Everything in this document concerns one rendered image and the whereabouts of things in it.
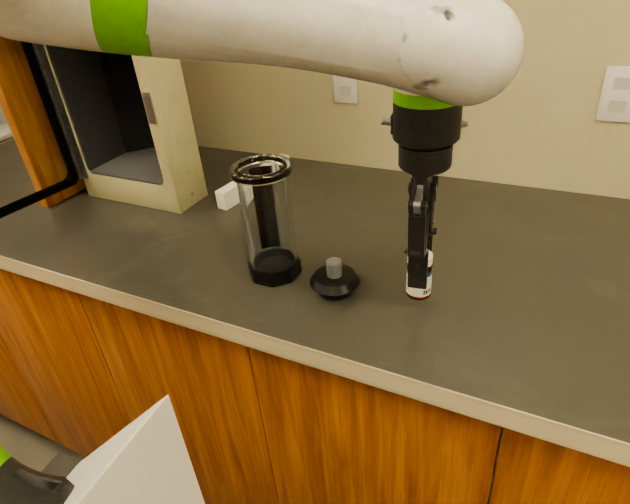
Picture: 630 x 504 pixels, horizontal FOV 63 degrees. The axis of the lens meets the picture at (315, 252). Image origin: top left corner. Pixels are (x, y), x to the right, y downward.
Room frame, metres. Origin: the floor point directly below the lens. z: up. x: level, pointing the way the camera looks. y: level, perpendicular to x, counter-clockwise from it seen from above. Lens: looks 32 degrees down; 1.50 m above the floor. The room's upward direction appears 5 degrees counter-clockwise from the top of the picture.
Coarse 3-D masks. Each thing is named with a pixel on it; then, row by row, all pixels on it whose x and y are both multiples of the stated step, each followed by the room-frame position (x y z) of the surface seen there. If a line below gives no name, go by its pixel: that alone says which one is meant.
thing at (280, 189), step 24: (240, 168) 0.84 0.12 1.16; (264, 168) 0.87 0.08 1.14; (288, 168) 0.80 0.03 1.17; (240, 192) 0.80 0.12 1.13; (264, 192) 0.78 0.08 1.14; (288, 192) 0.81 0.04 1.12; (264, 216) 0.78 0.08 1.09; (288, 216) 0.80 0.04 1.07; (264, 240) 0.78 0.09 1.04; (288, 240) 0.80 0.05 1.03; (264, 264) 0.78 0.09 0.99; (288, 264) 0.79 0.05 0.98
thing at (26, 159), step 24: (0, 48) 1.20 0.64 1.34; (0, 72) 1.18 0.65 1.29; (24, 72) 1.22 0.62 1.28; (0, 96) 1.17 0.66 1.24; (24, 96) 1.21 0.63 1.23; (0, 120) 1.15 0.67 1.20; (24, 120) 1.19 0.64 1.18; (48, 120) 1.23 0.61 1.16; (0, 144) 1.13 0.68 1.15; (24, 144) 1.17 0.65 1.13; (48, 144) 1.22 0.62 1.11; (0, 168) 1.12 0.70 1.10; (24, 168) 1.16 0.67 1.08; (48, 168) 1.20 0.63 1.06; (0, 192) 1.10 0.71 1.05; (24, 192) 1.14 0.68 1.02
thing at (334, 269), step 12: (336, 264) 0.74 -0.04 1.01; (312, 276) 0.76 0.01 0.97; (324, 276) 0.75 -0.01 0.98; (336, 276) 0.74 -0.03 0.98; (348, 276) 0.74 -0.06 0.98; (312, 288) 0.73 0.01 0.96; (324, 288) 0.72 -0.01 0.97; (336, 288) 0.71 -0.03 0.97; (348, 288) 0.72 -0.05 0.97; (336, 300) 0.72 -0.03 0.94
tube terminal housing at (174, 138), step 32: (160, 64) 1.16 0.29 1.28; (160, 96) 1.14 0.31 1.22; (160, 128) 1.12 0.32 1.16; (192, 128) 1.21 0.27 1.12; (160, 160) 1.13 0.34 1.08; (192, 160) 1.19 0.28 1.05; (96, 192) 1.26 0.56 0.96; (128, 192) 1.20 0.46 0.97; (160, 192) 1.14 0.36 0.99; (192, 192) 1.16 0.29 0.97
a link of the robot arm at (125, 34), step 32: (0, 0) 0.45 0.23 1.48; (32, 0) 0.46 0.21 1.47; (64, 0) 0.47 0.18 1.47; (96, 0) 0.47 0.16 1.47; (128, 0) 0.47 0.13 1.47; (0, 32) 0.49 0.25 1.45; (32, 32) 0.48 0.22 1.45; (64, 32) 0.48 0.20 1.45; (96, 32) 0.48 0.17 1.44; (128, 32) 0.48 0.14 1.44
